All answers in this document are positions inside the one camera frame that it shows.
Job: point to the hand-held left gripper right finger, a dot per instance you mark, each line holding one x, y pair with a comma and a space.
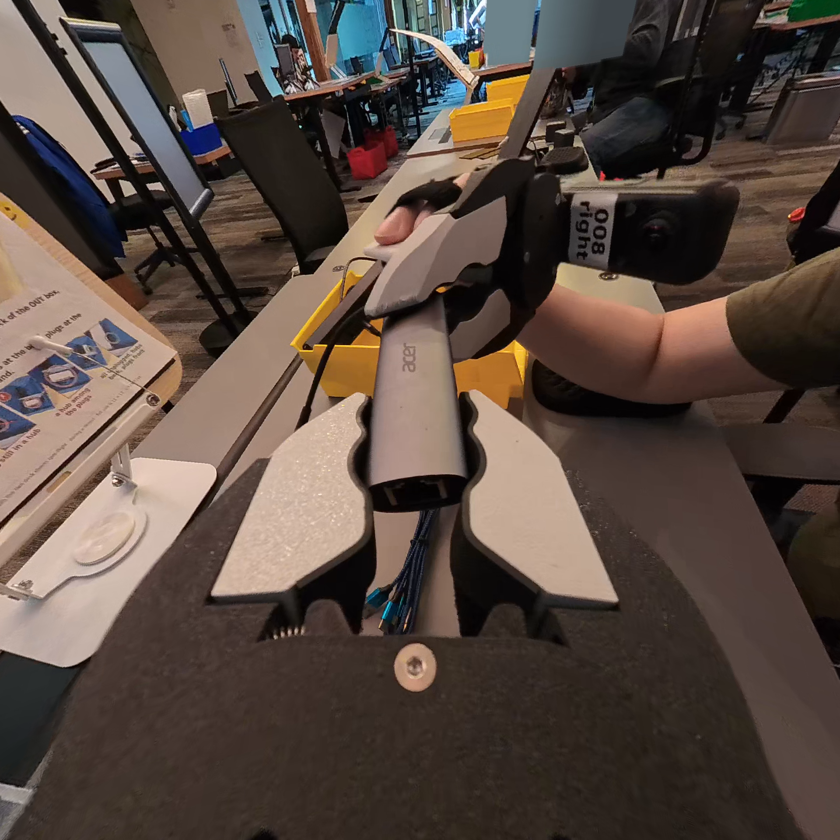
538, 525

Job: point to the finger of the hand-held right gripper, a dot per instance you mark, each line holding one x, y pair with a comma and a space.
446, 250
483, 322

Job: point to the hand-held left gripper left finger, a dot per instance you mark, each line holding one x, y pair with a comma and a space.
295, 525

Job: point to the grey metal USB hub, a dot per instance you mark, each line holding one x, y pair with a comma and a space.
414, 394

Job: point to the yellow plastic bin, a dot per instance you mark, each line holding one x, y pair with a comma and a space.
341, 361
486, 112

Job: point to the person's right forearm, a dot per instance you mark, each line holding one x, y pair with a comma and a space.
630, 355

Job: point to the black quilted cushion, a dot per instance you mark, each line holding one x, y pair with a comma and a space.
604, 394

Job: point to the black office chair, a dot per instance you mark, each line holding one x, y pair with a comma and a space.
282, 171

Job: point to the grey laptop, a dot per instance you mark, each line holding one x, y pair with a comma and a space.
565, 53

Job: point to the instruction poster board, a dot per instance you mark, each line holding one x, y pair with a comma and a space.
66, 368

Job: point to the black framed display screen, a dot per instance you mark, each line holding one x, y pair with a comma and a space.
145, 118

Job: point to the blue jacket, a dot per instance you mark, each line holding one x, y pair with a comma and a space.
72, 184

